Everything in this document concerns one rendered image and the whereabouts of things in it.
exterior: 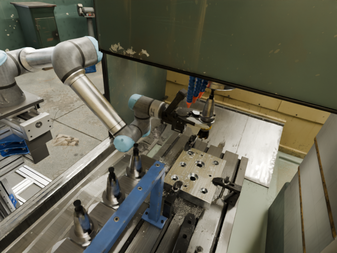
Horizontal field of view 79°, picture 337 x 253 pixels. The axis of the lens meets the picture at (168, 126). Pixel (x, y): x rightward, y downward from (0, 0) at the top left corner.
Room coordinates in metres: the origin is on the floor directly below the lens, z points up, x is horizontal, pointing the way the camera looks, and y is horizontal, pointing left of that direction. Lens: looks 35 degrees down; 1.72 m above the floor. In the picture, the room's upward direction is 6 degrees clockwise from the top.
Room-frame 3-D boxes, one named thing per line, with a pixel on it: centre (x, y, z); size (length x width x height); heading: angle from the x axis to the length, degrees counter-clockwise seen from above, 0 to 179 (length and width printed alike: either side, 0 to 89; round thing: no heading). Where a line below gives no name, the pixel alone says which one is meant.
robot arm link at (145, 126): (0.76, 0.13, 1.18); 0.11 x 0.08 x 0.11; 161
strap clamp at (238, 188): (0.62, -0.29, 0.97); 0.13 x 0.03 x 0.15; 67
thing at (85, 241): (0.25, 0.17, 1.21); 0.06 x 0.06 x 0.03
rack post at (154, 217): (0.48, 0.02, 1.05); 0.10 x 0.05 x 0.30; 67
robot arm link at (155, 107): (0.74, 0.05, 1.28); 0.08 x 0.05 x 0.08; 158
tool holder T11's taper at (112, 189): (0.35, 0.13, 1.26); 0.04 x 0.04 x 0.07
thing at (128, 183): (0.40, 0.11, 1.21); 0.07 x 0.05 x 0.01; 67
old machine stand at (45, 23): (4.32, 2.79, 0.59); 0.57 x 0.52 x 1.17; 157
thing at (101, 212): (0.30, 0.15, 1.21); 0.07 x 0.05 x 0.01; 67
